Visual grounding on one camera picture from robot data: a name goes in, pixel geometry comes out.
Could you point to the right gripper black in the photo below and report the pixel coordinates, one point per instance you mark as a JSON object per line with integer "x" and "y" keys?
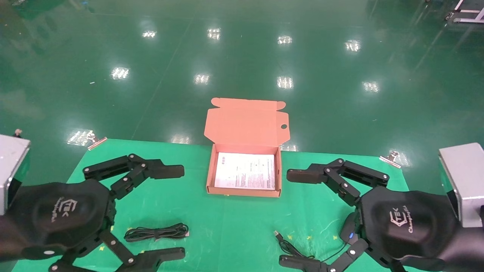
{"x": 408, "y": 223}

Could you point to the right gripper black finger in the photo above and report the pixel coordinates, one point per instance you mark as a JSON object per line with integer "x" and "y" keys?
{"x": 302, "y": 265}
{"x": 302, "y": 175}

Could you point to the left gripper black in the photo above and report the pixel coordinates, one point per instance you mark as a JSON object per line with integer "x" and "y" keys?
{"x": 56, "y": 215}

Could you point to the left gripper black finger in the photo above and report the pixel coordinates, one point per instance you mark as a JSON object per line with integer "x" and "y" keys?
{"x": 166, "y": 172}

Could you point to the orange cardboard box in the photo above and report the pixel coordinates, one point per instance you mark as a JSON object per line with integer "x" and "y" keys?
{"x": 245, "y": 124}

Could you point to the white printed instruction sheet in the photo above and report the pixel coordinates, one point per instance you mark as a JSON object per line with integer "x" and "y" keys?
{"x": 245, "y": 172}

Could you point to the metal binder clip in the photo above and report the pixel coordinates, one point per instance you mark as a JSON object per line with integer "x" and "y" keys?
{"x": 391, "y": 159}
{"x": 96, "y": 142}

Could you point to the green table cloth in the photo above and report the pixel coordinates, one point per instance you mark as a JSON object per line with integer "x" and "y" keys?
{"x": 227, "y": 226}

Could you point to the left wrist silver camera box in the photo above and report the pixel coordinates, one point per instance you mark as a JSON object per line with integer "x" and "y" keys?
{"x": 11, "y": 162}

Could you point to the white wheeled cart frame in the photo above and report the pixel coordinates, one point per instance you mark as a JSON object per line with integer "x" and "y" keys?
{"x": 469, "y": 19}

